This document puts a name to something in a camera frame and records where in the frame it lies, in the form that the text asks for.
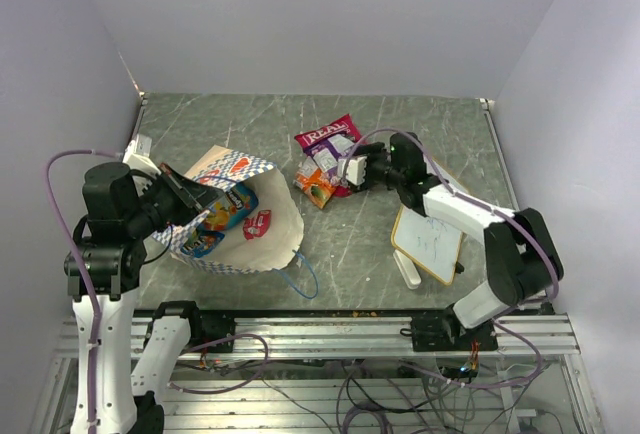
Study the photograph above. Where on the small red snack packet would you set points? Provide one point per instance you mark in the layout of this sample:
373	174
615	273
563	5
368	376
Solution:
257	226

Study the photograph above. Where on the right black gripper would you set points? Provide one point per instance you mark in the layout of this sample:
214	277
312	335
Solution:
373	151

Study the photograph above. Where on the purple snack packet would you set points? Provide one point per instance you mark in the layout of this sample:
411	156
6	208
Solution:
326	154

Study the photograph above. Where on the white whiteboard eraser marker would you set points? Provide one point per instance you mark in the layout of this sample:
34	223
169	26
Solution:
407	270

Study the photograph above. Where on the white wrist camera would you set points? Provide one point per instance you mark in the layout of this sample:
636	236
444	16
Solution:
353	170
137	155

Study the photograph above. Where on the checkered paper bag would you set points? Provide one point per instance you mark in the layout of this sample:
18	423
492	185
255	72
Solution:
224	168

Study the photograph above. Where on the pink snack bag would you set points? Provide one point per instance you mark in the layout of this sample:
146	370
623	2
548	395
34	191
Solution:
343	125

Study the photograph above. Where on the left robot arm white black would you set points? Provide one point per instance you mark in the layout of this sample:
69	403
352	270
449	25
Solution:
126	206

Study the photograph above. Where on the small whiteboard yellow frame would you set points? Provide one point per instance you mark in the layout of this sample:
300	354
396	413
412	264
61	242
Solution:
433	245

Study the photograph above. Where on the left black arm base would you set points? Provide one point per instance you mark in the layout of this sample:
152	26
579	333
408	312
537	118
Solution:
205	325

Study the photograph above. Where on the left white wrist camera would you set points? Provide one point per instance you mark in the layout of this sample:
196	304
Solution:
137	155

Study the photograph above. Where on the orange snack packet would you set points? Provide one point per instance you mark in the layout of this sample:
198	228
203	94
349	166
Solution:
310	179

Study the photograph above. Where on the small colourful candy packet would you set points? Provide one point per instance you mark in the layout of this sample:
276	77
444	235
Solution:
341	187

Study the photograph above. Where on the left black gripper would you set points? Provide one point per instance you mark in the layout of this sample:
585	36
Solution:
199	196

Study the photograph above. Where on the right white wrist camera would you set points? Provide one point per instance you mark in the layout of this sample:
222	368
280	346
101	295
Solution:
353	170

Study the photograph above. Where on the aluminium frame rail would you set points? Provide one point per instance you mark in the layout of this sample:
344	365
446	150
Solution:
334	338

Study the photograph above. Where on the blue snack bag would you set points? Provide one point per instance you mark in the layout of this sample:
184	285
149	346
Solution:
224	214

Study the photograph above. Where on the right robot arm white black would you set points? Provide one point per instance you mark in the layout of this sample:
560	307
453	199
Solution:
521	258

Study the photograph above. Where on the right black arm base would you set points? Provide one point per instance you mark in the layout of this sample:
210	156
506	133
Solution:
439	331

